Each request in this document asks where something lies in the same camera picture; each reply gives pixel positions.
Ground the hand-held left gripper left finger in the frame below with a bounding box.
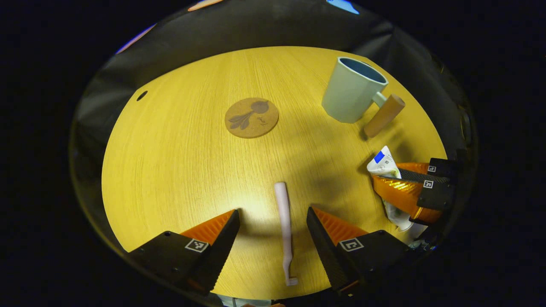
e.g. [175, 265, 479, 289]
[127, 209, 241, 296]

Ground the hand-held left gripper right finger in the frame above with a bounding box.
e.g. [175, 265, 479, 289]
[306, 206, 412, 295]

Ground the white toothpaste tube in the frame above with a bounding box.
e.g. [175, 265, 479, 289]
[367, 146, 428, 246]

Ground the pink toothbrush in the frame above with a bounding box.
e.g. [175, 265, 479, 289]
[274, 182, 299, 287]

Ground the pale green cup wooden handle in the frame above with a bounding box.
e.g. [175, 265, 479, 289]
[321, 57, 406, 139]

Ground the round cork coaster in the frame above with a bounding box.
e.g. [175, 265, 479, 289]
[224, 98, 280, 139]

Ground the wooden desktop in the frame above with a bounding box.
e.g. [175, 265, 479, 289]
[102, 46, 447, 300]

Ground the black backdrop cloth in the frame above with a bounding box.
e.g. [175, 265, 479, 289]
[68, 0, 479, 265]

